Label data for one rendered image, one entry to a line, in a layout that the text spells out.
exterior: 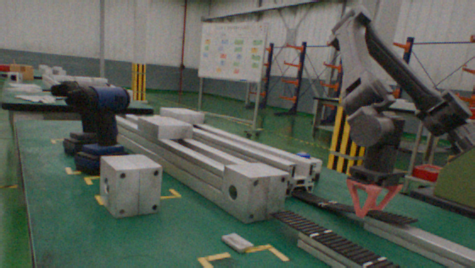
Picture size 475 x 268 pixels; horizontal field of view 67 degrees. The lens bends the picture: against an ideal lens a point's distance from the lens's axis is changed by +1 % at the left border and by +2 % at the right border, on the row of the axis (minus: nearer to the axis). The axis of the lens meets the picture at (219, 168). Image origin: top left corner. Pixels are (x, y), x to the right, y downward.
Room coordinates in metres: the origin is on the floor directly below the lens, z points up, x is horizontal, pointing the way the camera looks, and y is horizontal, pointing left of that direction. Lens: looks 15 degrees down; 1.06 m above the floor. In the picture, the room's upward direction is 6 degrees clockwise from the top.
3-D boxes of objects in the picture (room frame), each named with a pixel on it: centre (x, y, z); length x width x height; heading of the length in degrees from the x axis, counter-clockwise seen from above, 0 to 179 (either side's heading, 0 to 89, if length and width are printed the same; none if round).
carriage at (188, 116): (1.39, 0.17, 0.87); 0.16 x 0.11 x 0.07; 35
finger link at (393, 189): (0.71, -0.32, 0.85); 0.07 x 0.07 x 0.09; 36
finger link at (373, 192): (0.69, -0.30, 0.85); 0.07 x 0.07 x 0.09; 36
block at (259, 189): (0.72, -0.09, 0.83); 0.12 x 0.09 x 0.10; 125
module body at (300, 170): (1.18, 0.02, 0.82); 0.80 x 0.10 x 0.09; 35
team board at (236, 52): (6.89, -0.01, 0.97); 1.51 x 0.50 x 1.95; 51
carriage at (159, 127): (1.07, 0.18, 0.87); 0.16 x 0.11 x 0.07; 35
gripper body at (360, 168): (0.70, -0.31, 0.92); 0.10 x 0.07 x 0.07; 126
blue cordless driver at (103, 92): (0.89, 0.33, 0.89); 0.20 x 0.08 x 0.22; 148
